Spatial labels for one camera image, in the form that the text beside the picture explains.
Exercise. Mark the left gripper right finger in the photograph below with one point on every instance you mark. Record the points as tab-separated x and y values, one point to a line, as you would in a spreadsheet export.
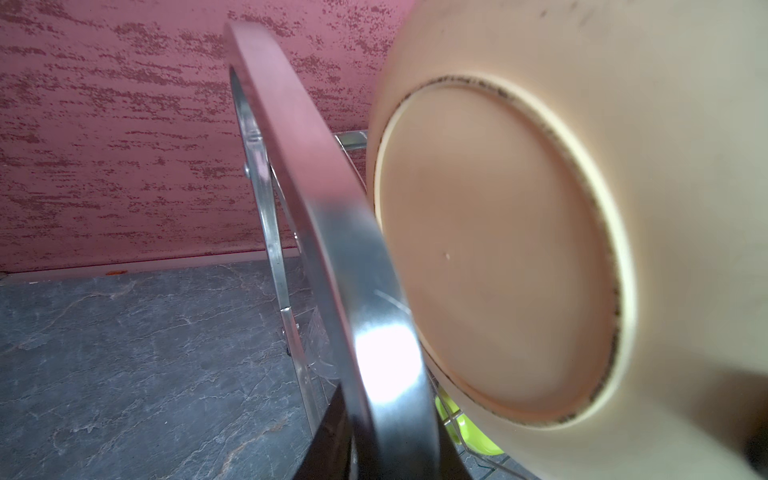
451	465

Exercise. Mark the lime green bowl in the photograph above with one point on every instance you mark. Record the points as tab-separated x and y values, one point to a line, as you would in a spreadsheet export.
461	429

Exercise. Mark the yellow bear plate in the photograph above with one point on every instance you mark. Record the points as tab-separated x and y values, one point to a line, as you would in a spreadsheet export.
574	194

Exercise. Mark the chrome two-tier dish rack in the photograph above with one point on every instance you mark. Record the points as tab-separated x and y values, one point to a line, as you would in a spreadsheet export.
298	169

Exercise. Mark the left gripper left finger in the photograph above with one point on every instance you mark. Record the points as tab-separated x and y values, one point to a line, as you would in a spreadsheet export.
331	454

